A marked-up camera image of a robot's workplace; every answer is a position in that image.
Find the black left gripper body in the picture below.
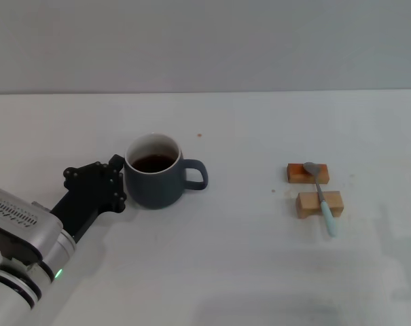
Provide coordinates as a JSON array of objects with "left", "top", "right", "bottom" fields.
[{"left": 50, "top": 183, "right": 113, "bottom": 244}]

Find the dark grey ceramic cup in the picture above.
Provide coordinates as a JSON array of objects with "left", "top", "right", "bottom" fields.
[{"left": 123, "top": 132, "right": 209, "bottom": 210}]

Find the blue handled metal spoon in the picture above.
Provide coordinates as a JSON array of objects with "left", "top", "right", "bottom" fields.
[{"left": 302, "top": 162, "right": 339, "bottom": 238}]

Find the silver vented left wrist module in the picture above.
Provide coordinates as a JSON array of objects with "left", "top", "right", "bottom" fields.
[{"left": 0, "top": 185, "right": 64, "bottom": 263}]

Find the orange stained wooden block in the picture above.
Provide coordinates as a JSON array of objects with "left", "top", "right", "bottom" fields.
[{"left": 286, "top": 163, "right": 329, "bottom": 185}]

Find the light notched wooden block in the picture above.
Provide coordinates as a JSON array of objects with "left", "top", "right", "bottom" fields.
[{"left": 296, "top": 190, "right": 344, "bottom": 219}]

